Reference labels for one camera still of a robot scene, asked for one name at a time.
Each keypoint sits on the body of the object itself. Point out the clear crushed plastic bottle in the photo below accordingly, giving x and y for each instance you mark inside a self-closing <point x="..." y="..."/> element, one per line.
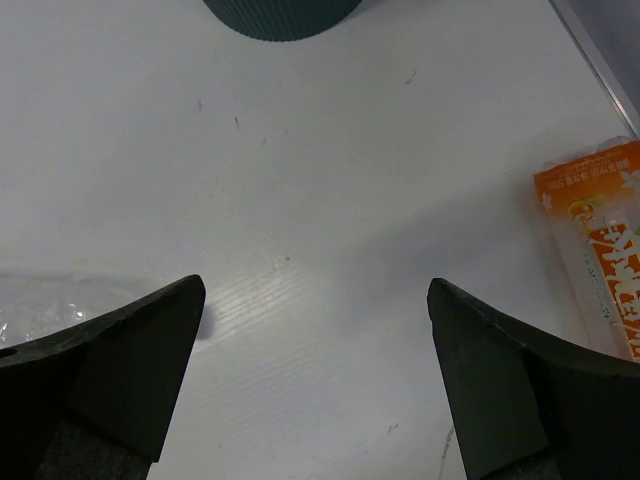
<point x="37" y="304"/>

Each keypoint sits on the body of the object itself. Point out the orange label tea bottle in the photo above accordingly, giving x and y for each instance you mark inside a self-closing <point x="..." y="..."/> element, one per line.
<point x="591" y="204"/>

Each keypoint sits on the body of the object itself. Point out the dark green ribbed bin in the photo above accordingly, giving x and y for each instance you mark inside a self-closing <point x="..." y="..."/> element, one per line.
<point x="281" y="20"/>

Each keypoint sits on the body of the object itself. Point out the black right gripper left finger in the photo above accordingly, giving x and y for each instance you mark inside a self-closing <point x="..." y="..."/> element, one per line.
<point x="95" y="400"/>

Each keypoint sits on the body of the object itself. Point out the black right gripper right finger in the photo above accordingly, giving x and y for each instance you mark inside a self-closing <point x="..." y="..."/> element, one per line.
<point x="526" y="404"/>

